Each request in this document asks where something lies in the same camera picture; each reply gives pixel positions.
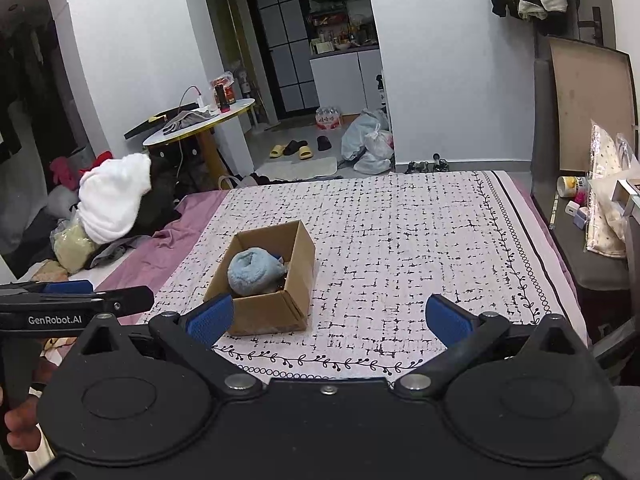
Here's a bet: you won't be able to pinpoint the brown wooden board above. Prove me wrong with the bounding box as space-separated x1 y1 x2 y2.
547 35 633 176

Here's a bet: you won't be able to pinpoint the black flat board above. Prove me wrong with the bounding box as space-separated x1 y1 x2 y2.
124 112 168 139

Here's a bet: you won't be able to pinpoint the white standing fan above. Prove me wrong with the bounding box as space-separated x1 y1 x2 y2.
232 62 266 136

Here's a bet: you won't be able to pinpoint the water bottle pack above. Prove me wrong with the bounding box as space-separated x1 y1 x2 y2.
315 106 345 129

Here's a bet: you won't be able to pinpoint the grey cloth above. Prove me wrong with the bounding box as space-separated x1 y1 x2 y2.
162 109 216 136

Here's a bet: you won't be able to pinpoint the light blue fluffy cloth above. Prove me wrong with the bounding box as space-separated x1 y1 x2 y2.
227 246 287 297

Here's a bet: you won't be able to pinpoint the crumpled grey garment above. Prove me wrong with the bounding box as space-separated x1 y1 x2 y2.
90 234 151 268

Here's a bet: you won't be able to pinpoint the red cloth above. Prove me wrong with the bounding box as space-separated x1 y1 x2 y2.
50 150 113 186

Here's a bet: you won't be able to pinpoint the pale blue plastic bag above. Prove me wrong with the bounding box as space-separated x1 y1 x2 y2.
341 109 393 176

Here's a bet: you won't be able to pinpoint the yellow white tub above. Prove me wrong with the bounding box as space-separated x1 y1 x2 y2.
556 175 591 200

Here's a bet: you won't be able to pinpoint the red black box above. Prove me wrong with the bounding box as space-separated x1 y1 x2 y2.
209 71 237 113

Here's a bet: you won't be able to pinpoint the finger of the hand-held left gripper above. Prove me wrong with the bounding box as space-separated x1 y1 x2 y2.
0 280 95 298
92 285 155 317

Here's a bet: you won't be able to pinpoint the cream cloth bundle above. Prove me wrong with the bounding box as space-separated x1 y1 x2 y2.
52 220 101 276

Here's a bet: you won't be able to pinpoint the pink bed sheet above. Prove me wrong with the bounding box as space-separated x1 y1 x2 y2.
65 170 583 346

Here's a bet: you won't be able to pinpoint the white plastic bag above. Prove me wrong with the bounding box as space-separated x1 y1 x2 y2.
364 129 394 162

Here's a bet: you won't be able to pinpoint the round yellow-edged table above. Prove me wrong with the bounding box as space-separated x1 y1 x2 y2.
142 99 257 191

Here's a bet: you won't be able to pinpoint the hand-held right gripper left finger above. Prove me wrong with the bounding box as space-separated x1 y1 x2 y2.
74 294 265 401

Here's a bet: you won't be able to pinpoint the dark grey bedside bench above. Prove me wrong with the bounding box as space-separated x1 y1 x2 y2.
542 195 640 376

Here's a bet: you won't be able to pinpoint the person's left hand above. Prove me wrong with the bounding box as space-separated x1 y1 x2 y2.
4 355 57 453

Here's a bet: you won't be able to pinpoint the cluttered kitchen shelf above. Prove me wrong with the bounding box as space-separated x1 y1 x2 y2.
307 0 378 56

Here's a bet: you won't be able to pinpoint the white fluffy blanket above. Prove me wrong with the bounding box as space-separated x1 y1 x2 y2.
79 152 152 246

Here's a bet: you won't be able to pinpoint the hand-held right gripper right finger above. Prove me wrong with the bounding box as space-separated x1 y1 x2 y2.
395 294 593 402

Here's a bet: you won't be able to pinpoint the black clothes pile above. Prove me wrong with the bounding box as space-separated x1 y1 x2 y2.
135 155 183 236

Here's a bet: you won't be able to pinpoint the dark hanging clothes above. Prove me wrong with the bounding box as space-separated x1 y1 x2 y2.
0 25 71 161

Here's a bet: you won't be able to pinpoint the black framed glass door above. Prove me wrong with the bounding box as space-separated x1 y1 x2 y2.
243 0 321 113

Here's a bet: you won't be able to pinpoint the white charger cable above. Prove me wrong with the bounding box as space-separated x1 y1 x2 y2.
177 85 211 111

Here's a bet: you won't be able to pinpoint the dotted pillow in clear bag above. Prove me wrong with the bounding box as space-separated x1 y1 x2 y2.
585 119 633 260

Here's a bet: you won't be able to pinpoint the brown cardboard box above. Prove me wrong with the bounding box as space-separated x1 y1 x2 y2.
202 220 317 337

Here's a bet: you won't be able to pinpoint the white cabinet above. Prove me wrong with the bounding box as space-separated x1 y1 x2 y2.
309 49 383 113

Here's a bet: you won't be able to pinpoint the grey padded headboard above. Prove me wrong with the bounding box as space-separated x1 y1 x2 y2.
531 57 562 233

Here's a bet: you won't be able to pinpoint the white black printed bedspread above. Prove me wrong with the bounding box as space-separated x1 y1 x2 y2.
145 170 586 391

